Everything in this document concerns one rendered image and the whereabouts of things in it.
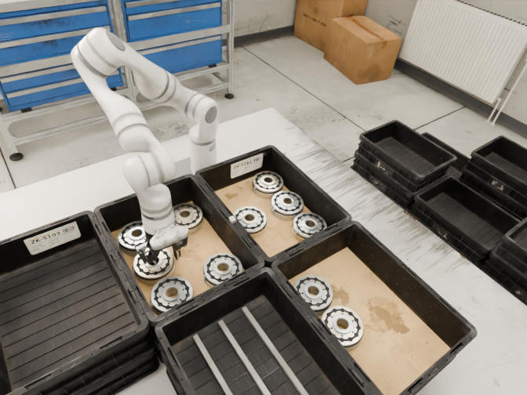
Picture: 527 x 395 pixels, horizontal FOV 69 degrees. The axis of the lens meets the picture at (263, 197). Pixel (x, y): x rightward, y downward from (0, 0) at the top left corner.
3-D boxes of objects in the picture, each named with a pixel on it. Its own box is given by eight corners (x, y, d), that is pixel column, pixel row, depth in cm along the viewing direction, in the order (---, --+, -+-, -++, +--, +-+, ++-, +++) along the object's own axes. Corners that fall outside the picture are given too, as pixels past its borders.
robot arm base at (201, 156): (187, 172, 147) (183, 135, 135) (207, 161, 152) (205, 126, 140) (201, 185, 143) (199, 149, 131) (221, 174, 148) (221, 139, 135)
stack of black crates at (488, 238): (392, 240, 208) (413, 195, 184) (426, 219, 222) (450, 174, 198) (456, 295, 186) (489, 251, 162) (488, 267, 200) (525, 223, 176)
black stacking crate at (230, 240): (102, 237, 112) (92, 209, 104) (194, 201, 125) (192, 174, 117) (158, 349, 89) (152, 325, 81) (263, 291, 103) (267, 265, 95)
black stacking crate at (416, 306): (265, 291, 103) (268, 266, 95) (345, 245, 116) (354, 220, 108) (373, 431, 80) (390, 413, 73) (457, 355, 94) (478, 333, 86)
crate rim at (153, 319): (93, 214, 105) (91, 208, 103) (192, 178, 118) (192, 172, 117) (153, 331, 83) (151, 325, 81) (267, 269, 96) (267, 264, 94)
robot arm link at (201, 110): (221, 96, 125) (222, 139, 137) (199, 86, 128) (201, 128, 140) (201, 109, 119) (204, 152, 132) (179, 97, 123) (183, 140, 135)
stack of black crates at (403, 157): (339, 197, 230) (358, 134, 198) (373, 179, 243) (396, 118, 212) (390, 240, 208) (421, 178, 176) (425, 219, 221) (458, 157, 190)
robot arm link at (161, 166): (182, 168, 79) (155, 114, 83) (139, 180, 75) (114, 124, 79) (179, 183, 85) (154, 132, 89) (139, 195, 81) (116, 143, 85)
